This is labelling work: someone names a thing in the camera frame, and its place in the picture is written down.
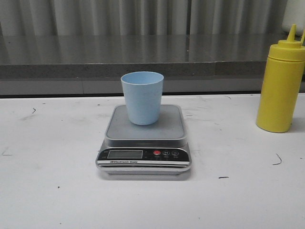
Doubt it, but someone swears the silver electronic kitchen scale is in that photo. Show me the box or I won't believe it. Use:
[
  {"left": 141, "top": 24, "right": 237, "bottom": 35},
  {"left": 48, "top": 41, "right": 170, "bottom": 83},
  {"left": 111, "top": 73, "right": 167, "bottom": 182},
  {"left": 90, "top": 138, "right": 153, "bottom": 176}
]
[{"left": 95, "top": 104, "right": 192, "bottom": 175}]

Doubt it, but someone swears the yellow squeeze bottle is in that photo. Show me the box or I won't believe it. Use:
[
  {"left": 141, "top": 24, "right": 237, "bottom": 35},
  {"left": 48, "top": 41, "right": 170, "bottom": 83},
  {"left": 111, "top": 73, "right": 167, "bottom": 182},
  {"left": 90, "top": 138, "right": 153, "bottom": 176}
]
[{"left": 256, "top": 24, "right": 305, "bottom": 133}]

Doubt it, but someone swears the light blue plastic cup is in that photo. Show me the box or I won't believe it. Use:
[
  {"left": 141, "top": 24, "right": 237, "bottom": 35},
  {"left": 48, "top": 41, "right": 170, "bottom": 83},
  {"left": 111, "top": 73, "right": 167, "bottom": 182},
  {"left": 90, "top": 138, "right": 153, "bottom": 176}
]
[{"left": 121, "top": 71, "right": 164, "bottom": 125}]

